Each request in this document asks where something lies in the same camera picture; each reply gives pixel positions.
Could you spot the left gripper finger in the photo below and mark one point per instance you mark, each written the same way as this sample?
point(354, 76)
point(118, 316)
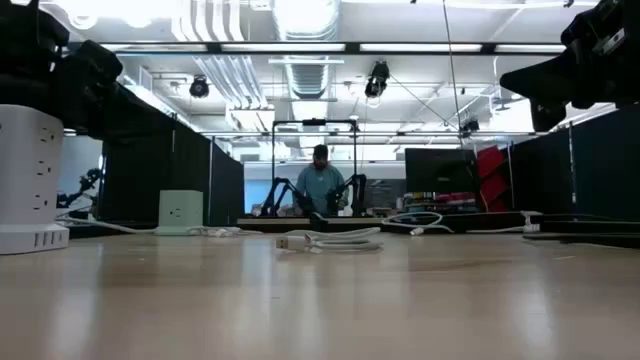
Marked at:
point(100, 70)
point(85, 120)

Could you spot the small black ceiling fixture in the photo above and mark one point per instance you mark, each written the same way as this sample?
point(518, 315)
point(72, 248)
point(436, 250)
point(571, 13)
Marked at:
point(470, 126)

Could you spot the black partition wall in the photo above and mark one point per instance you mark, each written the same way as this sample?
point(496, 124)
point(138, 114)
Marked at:
point(140, 175)
point(600, 170)

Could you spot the white tower power strip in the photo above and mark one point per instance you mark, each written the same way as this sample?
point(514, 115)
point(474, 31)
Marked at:
point(25, 175)

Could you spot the black monitor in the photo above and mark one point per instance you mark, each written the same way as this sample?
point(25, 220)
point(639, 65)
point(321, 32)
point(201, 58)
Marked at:
point(440, 170)

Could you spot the white ceiling pipes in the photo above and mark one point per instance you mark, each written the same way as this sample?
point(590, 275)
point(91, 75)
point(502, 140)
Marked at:
point(225, 75)

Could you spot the desk with coloured boxes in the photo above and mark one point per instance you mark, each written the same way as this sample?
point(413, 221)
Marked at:
point(450, 197)

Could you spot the small white plug block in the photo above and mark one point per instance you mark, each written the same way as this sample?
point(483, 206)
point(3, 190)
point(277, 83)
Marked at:
point(533, 225)

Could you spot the ribbed silver ventilation duct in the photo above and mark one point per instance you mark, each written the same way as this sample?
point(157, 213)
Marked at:
point(307, 75)

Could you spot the long linear ceiling light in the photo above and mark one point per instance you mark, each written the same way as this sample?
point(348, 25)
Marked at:
point(352, 48)

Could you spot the black ceiling spotlight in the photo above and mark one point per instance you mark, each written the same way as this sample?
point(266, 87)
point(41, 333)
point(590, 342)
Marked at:
point(377, 80)
point(199, 87)

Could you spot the red bin rack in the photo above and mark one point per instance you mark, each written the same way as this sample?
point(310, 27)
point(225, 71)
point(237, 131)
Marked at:
point(492, 187)

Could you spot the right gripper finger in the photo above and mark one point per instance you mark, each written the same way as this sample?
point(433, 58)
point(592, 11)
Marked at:
point(545, 80)
point(547, 114)

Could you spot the person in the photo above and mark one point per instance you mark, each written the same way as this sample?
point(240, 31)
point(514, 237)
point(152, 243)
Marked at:
point(320, 185)

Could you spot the green cube power strip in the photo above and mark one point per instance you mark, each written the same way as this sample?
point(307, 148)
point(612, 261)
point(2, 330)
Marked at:
point(180, 210)

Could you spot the neighbouring station black frame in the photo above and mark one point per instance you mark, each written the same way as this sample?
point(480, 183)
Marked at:
point(273, 165)

